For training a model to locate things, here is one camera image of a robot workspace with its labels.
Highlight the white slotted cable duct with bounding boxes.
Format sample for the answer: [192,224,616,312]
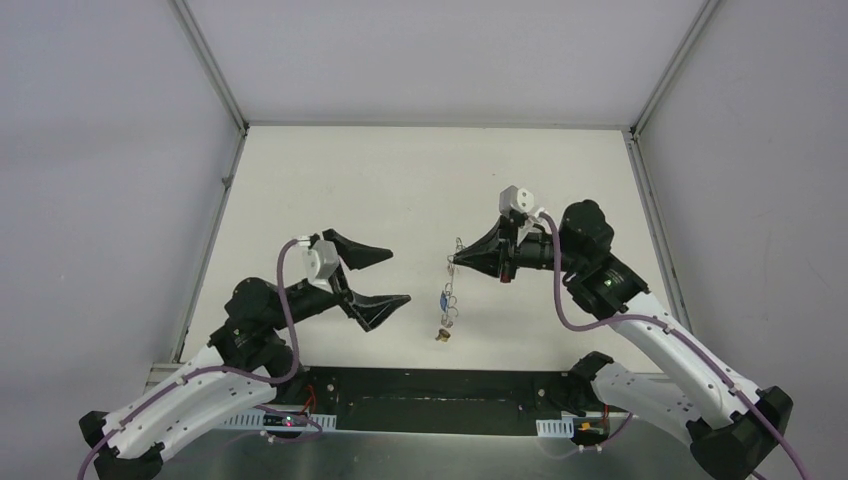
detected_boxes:
[217,408,337,433]
[535,418,575,439]

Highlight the key with yellow tag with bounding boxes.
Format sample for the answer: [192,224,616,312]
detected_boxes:
[435,329,451,343]

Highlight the large silver carabiner keyring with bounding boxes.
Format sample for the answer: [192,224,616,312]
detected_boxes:
[440,237,464,331]

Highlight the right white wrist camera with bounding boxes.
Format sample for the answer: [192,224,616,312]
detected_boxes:
[498,185,544,228]

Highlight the left white slotted cable duct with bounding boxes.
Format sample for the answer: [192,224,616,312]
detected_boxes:
[217,408,337,433]

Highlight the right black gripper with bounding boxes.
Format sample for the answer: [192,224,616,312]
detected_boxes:
[453,215,583,283]

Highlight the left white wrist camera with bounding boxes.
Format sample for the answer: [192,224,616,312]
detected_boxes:
[302,234,341,292]

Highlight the right aluminium frame post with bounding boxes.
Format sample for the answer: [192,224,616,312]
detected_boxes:
[630,0,725,139]

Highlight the left aluminium frame post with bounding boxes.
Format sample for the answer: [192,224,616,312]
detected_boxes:
[169,0,249,136]

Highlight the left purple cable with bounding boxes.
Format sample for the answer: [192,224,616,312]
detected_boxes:
[76,238,326,480]

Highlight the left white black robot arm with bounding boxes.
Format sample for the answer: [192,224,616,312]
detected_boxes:
[77,229,411,479]

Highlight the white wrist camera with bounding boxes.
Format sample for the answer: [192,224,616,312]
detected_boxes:
[302,234,341,292]
[498,185,544,228]

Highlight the aluminium frame post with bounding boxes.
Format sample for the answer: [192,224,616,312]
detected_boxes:
[630,0,725,139]
[169,0,249,136]

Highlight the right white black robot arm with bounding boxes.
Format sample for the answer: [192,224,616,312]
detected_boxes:
[453,200,793,479]

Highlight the right white slotted cable duct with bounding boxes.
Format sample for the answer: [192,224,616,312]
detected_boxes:
[535,418,575,439]

